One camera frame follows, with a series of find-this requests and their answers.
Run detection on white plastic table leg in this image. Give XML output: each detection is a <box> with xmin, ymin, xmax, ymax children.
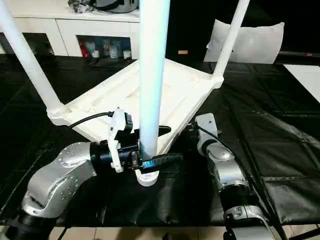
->
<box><xmin>138</xmin><ymin>0</ymin><xmax>172</xmax><ymax>157</ymax></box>
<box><xmin>0</xmin><ymin>0</ymin><xmax>68</xmax><ymax>118</ymax></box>
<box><xmin>211</xmin><ymin>0</ymin><xmax>250</xmax><ymax>77</ymax></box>

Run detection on black work mat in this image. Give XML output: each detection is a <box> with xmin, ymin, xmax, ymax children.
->
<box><xmin>0</xmin><ymin>53</ymin><xmax>320</xmax><ymax>227</ymax></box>

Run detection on black sofa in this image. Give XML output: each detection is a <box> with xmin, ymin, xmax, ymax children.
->
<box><xmin>139</xmin><ymin>0</ymin><xmax>320</xmax><ymax>63</ymax></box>

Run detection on red bottle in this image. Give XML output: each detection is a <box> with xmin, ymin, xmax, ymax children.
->
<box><xmin>80</xmin><ymin>41</ymin><xmax>90</xmax><ymax>58</ymax></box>

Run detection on grey printed cushion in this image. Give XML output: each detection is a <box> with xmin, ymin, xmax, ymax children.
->
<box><xmin>203</xmin><ymin>19</ymin><xmax>286</xmax><ymax>65</ymax></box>

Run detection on white flat board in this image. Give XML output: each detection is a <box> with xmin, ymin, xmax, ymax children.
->
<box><xmin>282</xmin><ymin>64</ymin><xmax>320</xmax><ymax>105</ymax></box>

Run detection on black flat bar device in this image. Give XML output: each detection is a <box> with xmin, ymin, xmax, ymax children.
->
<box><xmin>278</xmin><ymin>51</ymin><xmax>320</xmax><ymax>58</ymax></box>

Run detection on white cabinet with glass doors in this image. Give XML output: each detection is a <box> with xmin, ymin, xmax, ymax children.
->
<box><xmin>0</xmin><ymin>0</ymin><xmax>142</xmax><ymax>60</ymax></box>

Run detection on metal parts clutter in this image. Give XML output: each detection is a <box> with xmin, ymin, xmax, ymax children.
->
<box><xmin>67</xmin><ymin>0</ymin><xmax>96</xmax><ymax>14</ymax></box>

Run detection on black tripod leg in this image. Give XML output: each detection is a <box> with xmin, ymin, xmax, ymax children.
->
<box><xmin>287</xmin><ymin>224</ymin><xmax>320</xmax><ymax>240</ymax></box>

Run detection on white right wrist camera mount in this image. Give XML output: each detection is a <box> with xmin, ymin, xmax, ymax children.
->
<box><xmin>194</xmin><ymin>113</ymin><xmax>218</xmax><ymax>151</ymax></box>

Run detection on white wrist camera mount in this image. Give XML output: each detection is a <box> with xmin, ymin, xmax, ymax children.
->
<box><xmin>194</xmin><ymin>113</ymin><xmax>218</xmax><ymax>151</ymax></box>
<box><xmin>108</xmin><ymin>107</ymin><xmax>135</xmax><ymax>174</ymax></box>

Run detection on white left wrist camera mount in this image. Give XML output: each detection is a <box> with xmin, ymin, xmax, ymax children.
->
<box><xmin>108</xmin><ymin>107</ymin><xmax>135</xmax><ymax>174</ymax></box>

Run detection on grey helmet with black strap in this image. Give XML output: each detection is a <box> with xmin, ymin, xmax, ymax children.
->
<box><xmin>93</xmin><ymin>0</ymin><xmax>140</xmax><ymax>14</ymax></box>

